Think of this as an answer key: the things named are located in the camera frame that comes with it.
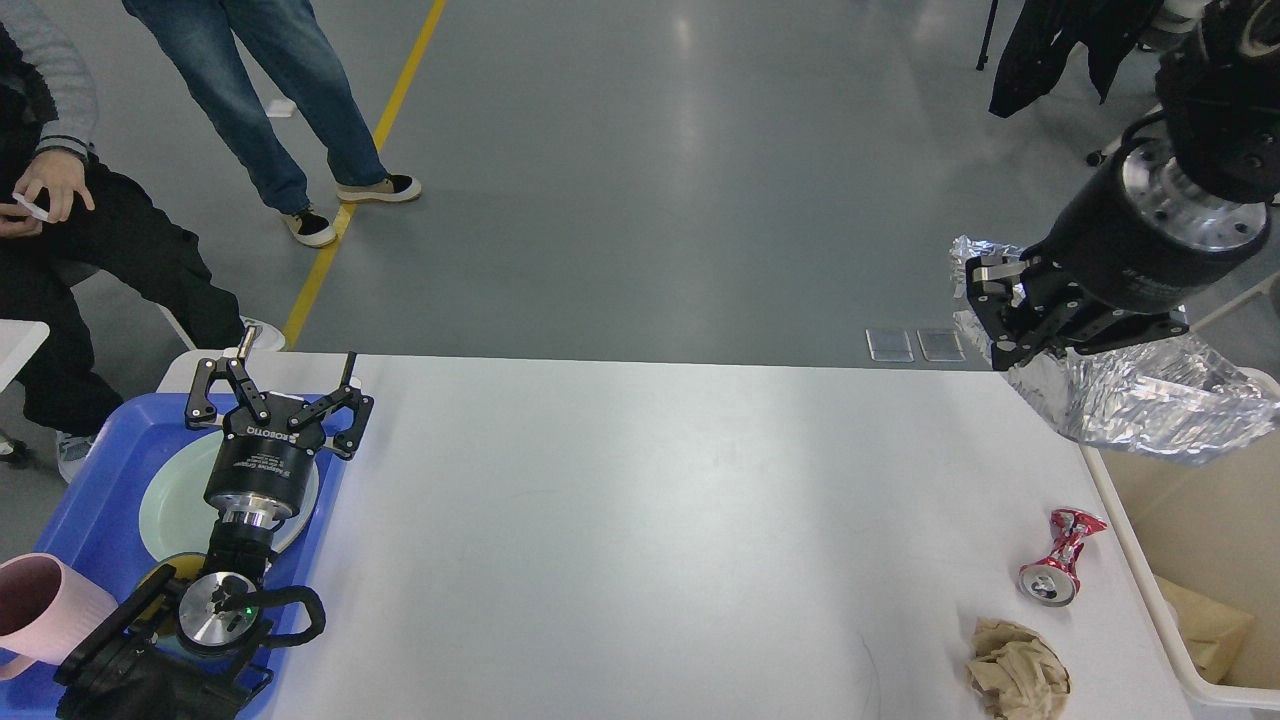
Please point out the white office chair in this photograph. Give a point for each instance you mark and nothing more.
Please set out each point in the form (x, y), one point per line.
(1047, 33)

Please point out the left floor socket plate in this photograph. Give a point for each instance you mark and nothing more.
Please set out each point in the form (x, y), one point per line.
(890, 345)

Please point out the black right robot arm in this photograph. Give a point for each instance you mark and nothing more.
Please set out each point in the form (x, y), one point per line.
(1217, 92)

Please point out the floor socket plate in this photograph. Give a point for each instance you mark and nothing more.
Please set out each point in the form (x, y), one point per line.
(890, 345)
(941, 345)

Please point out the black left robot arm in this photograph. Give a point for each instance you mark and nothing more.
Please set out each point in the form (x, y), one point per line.
(184, 645)

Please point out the right floor socket plate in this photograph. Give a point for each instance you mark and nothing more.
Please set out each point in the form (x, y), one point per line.
(941, 345)

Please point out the white side table corner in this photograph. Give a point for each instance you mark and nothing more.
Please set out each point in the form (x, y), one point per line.
(19, 342)

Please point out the small white handheld object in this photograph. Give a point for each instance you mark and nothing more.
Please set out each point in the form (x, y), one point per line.
(32, 209)

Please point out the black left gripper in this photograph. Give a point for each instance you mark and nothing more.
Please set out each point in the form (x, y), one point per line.
(265, 465)

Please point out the grey table leg at right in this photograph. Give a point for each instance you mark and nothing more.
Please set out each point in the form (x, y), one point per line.
(1267, 289)

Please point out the beige napkin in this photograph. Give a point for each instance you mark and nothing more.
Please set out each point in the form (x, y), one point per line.
(1016, 673)

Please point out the seated person at left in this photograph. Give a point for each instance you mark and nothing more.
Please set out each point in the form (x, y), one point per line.
(98, 218)

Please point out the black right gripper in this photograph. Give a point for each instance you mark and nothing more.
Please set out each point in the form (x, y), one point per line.
(1146, 231)

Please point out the mint green plate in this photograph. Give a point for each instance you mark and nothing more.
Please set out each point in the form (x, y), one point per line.
(174, 516)

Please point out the crushed red soda can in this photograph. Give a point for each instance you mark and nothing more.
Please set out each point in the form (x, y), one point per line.
(1052, 580)

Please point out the pink plate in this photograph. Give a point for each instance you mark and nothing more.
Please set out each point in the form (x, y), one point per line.
(288, 529)

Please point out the white plastic bin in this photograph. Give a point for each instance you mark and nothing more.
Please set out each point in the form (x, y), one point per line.
(1214, 530)

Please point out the pink mug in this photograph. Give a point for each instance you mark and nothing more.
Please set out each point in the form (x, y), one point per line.
(47, 610)

